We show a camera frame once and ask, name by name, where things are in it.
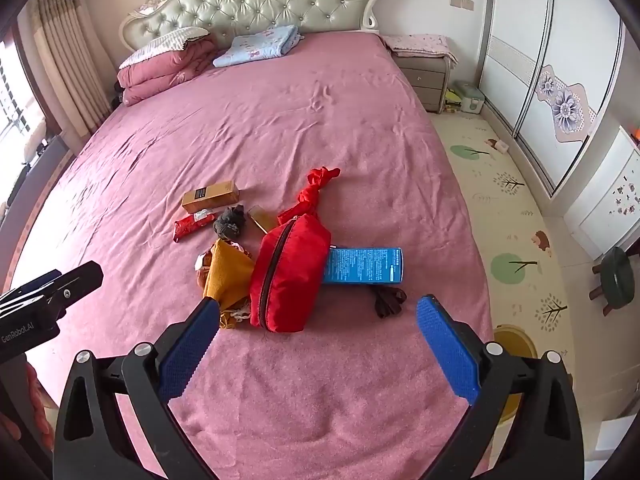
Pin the blue cardboard box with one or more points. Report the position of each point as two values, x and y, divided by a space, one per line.
365 266

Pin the white sliding wardrobe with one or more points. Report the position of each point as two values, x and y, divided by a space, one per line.
520 50

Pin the beige curtain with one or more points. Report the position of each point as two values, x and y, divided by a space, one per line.
70 50

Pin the pink bed sheet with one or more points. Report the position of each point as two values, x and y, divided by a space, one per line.
300 135

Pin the green and white box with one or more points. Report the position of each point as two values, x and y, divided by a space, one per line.
472 97

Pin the white cabinet with stickers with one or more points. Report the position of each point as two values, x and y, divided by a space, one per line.
610 195

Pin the cream printed play mat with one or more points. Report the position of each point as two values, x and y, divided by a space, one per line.
500 220

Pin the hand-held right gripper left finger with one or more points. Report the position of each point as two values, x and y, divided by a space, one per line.
190 347

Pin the wall switch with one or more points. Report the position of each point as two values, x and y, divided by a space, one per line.
461 3

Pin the red snack wrapper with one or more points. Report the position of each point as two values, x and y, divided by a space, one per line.
192 225

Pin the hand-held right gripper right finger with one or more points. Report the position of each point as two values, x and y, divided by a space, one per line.
447 350

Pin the dark wad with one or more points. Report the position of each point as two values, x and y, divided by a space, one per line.
230 222

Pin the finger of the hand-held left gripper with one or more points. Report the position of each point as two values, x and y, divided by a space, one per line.
75 280

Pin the window with grille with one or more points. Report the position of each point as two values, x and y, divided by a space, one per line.
12 105

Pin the gold cardboard box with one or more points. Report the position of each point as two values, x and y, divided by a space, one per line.
210 197

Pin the green round stool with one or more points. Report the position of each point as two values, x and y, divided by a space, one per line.
615 275

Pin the mustard yellow cloth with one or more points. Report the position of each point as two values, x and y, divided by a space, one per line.
227 275

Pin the small white floor item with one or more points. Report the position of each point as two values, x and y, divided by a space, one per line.
498 145

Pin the pink floral cloth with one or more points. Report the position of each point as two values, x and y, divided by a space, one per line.
417 45

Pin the white dotted pillow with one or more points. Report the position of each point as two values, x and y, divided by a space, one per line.
160 45

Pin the small gold box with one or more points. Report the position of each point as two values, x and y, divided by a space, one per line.
261 218

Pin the yellow toy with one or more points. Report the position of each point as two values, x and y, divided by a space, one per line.
452 101

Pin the red zipper pouch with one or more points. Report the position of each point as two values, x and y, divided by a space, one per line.
287 280

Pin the folded light blue blanket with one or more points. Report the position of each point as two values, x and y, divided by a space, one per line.
260 45

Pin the knotted red plastic bag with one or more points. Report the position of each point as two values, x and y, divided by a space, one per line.
315 190

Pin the grey nightstand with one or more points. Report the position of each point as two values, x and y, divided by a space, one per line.
425 82

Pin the folded pink quilt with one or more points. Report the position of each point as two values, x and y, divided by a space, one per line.
160 75

